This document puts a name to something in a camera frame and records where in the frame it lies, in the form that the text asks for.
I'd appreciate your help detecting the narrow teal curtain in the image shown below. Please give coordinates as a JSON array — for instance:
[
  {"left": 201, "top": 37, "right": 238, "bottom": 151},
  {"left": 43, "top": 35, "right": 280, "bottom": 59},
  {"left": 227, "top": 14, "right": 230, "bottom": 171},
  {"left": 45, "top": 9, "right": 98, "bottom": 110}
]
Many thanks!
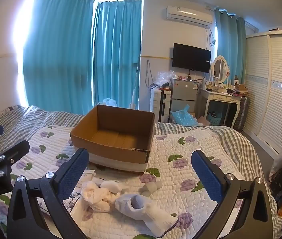
[{"left": 92, "top": 0, "right": 144, "bottom": 110}]

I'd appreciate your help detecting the clear plastic bag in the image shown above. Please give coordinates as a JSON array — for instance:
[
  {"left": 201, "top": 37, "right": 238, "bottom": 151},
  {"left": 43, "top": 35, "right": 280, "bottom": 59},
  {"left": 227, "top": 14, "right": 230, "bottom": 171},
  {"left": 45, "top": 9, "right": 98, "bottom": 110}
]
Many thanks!
[{"left": 153, "top": 71, "right": 175, "bottom": 87}]

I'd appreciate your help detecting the teal curtain beside wardrobe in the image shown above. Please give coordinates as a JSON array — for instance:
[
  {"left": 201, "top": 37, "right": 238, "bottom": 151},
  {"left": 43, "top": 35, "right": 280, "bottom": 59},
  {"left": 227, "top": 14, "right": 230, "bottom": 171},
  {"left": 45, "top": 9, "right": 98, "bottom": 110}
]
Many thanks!
[{"left": 214, "top": 7, "right": 246, "bottom": 85}]

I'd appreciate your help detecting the small white sock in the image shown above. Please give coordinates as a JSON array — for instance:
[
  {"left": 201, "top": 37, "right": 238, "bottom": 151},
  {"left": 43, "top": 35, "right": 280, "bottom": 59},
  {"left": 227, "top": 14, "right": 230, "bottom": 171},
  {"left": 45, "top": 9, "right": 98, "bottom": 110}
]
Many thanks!
[{"left": 140, "top": 181, "right": 163, "bottom": 197}]

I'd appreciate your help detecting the cream sock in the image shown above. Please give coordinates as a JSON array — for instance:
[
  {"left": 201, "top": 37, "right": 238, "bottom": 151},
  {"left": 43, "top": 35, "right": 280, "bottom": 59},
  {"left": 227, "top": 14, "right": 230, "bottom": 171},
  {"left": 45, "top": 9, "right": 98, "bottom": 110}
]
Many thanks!
[{"left": 81, "top": 180, "right": 116, "bottom": 213}]

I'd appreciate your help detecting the small brown box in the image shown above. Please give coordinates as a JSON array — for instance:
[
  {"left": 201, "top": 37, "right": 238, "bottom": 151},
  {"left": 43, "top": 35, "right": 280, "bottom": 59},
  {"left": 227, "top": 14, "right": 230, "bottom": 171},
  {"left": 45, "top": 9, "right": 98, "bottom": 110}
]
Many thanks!
[{"left": 234, "top": 83, "right": 248, "bottom": 94}]

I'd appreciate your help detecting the blue plastic basket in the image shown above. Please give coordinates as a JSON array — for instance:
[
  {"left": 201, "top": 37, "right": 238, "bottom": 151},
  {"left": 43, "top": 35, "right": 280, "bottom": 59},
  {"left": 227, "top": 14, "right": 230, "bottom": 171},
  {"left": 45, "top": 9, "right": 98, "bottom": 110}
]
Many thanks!
[{"left": 206, "top": 111, "right": 222, "bottom": 126}]

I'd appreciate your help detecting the brown cardboard box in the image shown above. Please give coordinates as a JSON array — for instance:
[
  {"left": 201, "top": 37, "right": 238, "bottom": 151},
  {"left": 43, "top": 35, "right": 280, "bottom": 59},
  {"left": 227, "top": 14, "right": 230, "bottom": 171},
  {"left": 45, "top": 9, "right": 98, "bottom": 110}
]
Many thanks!
[{"left": 70, "top": 105, "right": 155, "bottom": 176}]

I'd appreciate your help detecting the white packet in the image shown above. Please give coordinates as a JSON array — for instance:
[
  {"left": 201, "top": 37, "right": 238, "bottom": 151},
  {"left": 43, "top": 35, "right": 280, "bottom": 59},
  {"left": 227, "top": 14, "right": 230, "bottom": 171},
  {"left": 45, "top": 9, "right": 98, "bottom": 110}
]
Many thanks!
[{"left": 75, "top": 169, "right": 97, "bottom": 192}]

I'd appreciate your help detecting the white suitcase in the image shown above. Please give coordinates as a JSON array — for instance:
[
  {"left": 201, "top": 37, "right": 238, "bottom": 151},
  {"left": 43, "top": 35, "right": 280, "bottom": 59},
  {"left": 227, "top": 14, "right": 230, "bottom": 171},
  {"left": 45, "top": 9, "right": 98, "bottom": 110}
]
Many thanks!
[{"left": 149, "top": 88, "right": 172, "bottom": 123}]

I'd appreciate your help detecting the white plastic bag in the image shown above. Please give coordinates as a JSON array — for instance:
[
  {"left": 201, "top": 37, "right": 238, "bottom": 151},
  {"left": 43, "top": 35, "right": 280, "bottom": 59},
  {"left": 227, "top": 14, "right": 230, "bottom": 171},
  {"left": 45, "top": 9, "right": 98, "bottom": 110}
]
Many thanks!
[{"left": 97, "top": 98, "right": 118, "bottom": 106}]

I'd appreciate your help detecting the white air conditioner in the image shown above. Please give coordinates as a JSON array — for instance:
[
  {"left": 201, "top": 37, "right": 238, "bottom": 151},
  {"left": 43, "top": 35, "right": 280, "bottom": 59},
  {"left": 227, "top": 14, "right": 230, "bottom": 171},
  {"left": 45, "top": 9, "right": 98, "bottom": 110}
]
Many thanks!
[{"left": 166, "top": 5, "right": 213, "bottom": 27}]

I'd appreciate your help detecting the black wall television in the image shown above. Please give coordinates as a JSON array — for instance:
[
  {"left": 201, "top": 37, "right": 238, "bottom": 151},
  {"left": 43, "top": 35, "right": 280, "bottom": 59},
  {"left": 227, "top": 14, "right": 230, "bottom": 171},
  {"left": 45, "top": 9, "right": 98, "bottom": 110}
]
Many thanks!
[{"left": 172, "top": 43, "right": 212, "bottom": 73}]

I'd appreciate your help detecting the white grey sock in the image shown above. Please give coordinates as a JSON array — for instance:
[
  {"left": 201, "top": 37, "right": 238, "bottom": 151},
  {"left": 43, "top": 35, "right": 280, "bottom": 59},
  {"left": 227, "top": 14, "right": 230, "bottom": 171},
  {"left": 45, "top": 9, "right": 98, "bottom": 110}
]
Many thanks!
[{"left": 115, "top": 194, "right": 179, "bottom": 238}]

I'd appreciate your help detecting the black wall cable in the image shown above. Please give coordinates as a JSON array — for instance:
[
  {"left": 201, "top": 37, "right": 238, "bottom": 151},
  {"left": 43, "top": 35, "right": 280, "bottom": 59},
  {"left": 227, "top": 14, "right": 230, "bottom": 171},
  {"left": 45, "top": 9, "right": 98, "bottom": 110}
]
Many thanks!
[{"left": 144, "top": 60, "right": 156, "bottom": 90}]

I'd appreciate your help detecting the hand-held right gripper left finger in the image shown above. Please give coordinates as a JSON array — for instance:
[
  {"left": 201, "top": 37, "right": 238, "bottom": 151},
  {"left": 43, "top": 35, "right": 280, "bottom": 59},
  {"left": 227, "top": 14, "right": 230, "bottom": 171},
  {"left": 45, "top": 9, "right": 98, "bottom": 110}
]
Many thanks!
[{"left": 7, "top": 148, "right": 89, "bottom": 239}]

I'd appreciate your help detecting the blue plastic bag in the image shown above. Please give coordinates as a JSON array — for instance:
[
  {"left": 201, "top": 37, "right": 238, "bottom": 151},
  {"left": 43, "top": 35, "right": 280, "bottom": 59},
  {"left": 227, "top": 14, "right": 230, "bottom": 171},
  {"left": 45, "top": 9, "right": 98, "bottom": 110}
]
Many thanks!
[{"left": 171, "top": 105, "right": 202, "bottom": 126}]

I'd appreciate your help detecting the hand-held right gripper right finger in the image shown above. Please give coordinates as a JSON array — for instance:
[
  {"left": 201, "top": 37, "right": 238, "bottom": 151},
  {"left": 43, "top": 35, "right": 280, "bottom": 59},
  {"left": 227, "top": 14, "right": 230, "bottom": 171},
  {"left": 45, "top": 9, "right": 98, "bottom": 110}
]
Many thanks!
[{"left": 191, "top": 150, "right": 273, "bottom": 239}]

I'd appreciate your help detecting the dark suitcase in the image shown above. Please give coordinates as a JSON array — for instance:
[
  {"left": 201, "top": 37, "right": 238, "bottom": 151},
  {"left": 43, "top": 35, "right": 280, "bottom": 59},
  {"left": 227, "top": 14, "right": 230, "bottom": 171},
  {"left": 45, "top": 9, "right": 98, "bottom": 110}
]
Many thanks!
[{"left": 233, "top": 97, "right": 250, "bottom": 132}]

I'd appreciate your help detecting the oval white mirror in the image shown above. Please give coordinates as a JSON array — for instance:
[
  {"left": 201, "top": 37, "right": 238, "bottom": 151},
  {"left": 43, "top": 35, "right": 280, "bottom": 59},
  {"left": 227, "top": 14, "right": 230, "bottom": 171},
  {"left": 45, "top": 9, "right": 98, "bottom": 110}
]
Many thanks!
[{"left": 211, "top": 55, "right": 230, "bottom": 84}]

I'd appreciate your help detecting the wide teal curtain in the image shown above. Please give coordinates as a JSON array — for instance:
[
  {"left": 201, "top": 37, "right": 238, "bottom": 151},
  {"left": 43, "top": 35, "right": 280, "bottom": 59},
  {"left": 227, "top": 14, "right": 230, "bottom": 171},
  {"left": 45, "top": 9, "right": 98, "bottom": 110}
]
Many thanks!
[{"left": 22, "top": 0, "right": 98, "bottom": 115}]

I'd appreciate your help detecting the floral quilted blanket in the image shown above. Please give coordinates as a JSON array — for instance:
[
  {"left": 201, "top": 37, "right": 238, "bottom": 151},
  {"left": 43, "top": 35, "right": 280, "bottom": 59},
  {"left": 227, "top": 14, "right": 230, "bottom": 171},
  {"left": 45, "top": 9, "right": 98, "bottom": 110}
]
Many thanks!
[{"left": 0, "top": 125, "right": 278, "bottom": 239}]

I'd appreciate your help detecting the grey checked bed sheet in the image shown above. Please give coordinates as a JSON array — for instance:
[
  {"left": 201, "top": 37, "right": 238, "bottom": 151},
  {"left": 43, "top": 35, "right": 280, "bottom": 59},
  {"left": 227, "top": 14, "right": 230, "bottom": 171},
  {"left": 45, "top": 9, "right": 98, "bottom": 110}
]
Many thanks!
[{"left": 0, "top": 105, "right": 282, "bottom": 239}]

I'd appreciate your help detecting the grey mini fridge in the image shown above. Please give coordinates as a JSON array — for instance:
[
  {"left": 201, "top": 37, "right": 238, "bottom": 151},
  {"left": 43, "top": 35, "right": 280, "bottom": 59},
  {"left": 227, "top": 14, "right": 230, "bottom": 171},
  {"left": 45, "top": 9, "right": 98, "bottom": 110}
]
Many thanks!
[{"left": 171, "top": 78, "right": 199, "bottom": 122}]

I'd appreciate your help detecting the white dressing table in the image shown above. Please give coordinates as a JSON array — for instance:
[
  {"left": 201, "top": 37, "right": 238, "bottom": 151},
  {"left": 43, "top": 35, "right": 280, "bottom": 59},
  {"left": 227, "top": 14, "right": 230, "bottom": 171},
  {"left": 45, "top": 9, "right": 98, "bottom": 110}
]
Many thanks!
[{"left": 198, "top": 87, "right": 243, "bottom": 130}]

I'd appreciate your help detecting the white louvred wardrobe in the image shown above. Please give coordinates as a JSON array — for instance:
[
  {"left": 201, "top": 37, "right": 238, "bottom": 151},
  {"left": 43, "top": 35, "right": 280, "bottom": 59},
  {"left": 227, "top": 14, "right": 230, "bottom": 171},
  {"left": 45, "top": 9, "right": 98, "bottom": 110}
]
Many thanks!
[{"left": 242, "top": 30, "right": 282, "bottom": 155}]

